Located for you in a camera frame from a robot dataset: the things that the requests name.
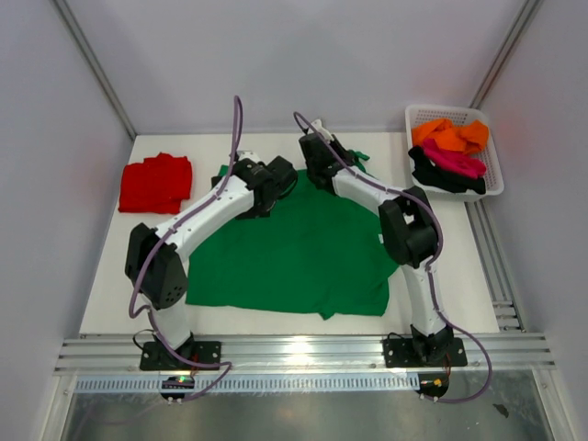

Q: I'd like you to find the white slotted cable duct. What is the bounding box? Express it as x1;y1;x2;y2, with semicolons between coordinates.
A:
73;372;418;394

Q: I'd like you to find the folded red t shirt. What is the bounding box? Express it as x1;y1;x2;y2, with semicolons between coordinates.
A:
119;153;193;214

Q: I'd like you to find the black controller board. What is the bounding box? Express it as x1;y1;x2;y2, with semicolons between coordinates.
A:
416;373;450;401
159;375;195;401

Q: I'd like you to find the right corner frame post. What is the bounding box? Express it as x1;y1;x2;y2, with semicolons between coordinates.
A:
469;0;544;109

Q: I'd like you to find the right black controller board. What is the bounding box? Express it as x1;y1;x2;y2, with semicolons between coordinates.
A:
416;373;450;401

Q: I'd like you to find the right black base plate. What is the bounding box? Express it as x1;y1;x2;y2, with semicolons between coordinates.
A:
382;335;469;368

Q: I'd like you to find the orange t shirt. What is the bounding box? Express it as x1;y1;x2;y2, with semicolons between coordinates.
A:
411;119;490;155

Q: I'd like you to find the left corner frame post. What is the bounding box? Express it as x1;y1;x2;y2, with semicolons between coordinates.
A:
49;0;137;141

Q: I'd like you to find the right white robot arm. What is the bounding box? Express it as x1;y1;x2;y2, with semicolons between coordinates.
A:
299;131;454;366

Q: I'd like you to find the aluminium front rail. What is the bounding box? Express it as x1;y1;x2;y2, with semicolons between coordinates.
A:
54;333;556;376

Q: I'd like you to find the left black controller board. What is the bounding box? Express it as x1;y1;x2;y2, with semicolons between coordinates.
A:
159;375;195;401

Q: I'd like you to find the green t shirt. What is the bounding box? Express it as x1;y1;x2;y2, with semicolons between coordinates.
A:
186;169;398;320

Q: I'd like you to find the corner frame post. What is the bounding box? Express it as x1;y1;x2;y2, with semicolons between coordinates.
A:
469;0;544;109
49;0;137;141

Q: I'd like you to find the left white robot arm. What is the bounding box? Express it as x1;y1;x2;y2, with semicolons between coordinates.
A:
125;152;298;369

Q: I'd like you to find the pink t shirt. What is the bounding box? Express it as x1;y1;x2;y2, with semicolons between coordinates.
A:
422;139;487;179

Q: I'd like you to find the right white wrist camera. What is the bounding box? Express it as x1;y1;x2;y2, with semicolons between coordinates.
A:
311;119;334;142

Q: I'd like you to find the black t shirt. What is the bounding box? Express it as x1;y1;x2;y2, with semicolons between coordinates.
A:
408;146;486;195

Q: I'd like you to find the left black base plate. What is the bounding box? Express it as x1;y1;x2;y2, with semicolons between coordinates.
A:
139;340;221;371

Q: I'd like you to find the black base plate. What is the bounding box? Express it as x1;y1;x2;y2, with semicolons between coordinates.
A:
139;340;221;371
382;335;469;368

